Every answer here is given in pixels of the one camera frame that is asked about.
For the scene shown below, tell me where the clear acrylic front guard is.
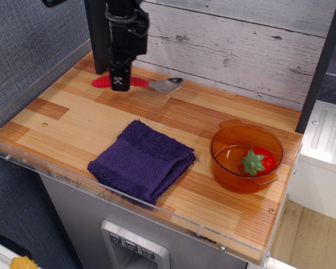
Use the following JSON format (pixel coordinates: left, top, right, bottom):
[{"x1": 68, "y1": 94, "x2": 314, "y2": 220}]
[{"x1": 0, "y1": 141, "x2": 275, "y2": 266}]

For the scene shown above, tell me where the yellow object at corner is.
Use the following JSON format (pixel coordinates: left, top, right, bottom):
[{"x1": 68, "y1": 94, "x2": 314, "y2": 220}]
[{"x1": 9, "y1": 256, "x2": 39, "y2": 269}]

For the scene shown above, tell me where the purple folded cloth napkin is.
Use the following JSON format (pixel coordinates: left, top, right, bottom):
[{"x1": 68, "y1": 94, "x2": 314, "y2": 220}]
[{"x1": 87, "y1": 120, "x2": 196, "y2": 205}]

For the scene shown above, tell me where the orange transparent plastic pot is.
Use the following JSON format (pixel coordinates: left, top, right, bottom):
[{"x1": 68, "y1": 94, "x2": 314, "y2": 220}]
[{"x1": 209, "y1": 119, "x2": 284, "y2": 194}]

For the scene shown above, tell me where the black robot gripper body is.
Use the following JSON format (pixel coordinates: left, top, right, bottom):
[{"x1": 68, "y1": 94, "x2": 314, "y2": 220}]
[{"x1": 105, "y1": 8, "x2": 150, "y2": 68}]

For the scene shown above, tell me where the black left vertical post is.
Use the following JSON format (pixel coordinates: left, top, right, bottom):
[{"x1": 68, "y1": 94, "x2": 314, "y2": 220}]
[{"x1": 84, "y1": 0, "x2": 110, "y2": 75}]

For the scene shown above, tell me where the black vertical post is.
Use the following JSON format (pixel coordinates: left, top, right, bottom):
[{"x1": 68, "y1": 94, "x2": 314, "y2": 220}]
[
  {"x1": 295, "y1": 9, "x2": 336, "y2": 134},
  {"x1": 84, "y1": 0, "x2": 110, "y2": 75}
]

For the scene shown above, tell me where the grey toy fridge cabinet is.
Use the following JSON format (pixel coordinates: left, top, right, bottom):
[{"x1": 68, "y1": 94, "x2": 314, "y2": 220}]
[{"x1": 41, "y1": 175, "x2": 247, "y2": 268}]

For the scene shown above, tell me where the red handled metal spoon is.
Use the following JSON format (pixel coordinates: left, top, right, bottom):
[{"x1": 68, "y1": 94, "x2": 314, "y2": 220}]
[{"x1": 92, "y1": 76, "x2": 183, "y2": 93}]

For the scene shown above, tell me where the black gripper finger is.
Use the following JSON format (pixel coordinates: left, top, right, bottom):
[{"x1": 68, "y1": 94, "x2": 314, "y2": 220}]
[{"x1": 110, "y1": 63, "x2": 132, "y2": 92}]

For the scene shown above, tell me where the white toy sink drainboard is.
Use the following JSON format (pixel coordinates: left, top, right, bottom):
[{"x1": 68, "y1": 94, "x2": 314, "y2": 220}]
[{"x1": 300, "y1": 101, "x2": 336, "y2": 166}]

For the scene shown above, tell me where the clear acrylic guard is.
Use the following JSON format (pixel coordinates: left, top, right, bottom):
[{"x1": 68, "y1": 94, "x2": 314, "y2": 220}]
[
  {"x1": 0, "y1": 40, "x2": 91, "y2": 127},
  {"x1": 0, "y1": 141, "x2": 275, "y2": 266}
]

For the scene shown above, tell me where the silver dispenser button panel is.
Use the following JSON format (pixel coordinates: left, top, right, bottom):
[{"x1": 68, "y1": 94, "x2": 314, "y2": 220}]
[{"x1": 101, "y1": 220, "x2": 171, "y2": 269}]

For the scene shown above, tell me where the black right vertical post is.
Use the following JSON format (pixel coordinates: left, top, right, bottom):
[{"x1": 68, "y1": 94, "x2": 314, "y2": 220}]
[{"x1": 295, "y1": 9, "x2": 336, "y2": 134}]

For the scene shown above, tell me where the clear acrylic left guard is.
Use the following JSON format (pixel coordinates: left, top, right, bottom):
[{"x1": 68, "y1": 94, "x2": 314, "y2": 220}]
[{"x1": 0, "y1": 40, "x2": 91, "y2": 127}]

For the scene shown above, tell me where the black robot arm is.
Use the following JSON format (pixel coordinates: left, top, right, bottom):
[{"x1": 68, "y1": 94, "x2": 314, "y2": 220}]
[{"x1": 85, "y1": 1, "x2": 150, "y2": 91}]

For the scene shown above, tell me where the red toy strawberry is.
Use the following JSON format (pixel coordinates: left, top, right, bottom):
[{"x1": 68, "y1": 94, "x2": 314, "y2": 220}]
[{"x1": 241, "y1": 147, "x2": 276, "y2": 177}]

